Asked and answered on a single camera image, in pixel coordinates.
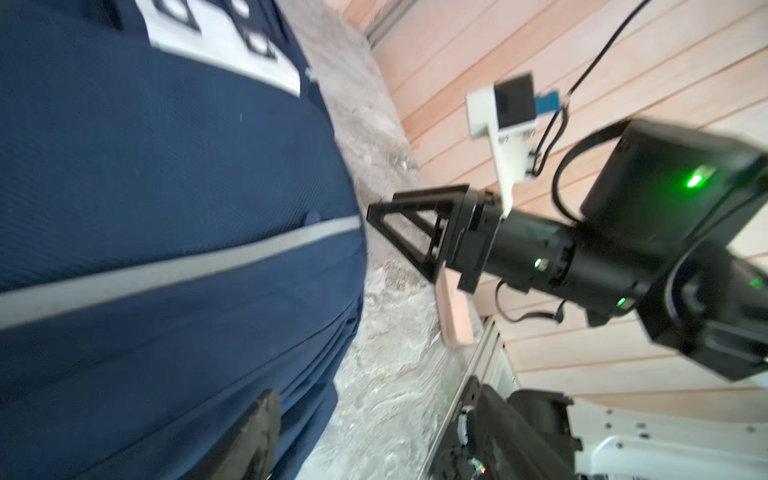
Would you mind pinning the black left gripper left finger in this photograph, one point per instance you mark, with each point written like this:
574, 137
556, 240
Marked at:
248, 448

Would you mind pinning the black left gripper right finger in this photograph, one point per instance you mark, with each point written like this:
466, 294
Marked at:
525, 435

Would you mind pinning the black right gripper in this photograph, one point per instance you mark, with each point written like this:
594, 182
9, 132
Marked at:
525, 251

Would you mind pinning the navy blue student backpack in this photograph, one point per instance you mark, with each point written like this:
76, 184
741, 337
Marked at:
179, 234

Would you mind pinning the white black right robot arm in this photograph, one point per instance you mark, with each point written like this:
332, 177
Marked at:
651, 237

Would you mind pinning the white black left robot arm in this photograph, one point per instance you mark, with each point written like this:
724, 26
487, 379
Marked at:
610, 443

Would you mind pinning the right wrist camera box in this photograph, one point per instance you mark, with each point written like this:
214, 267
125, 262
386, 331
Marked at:
506, 114

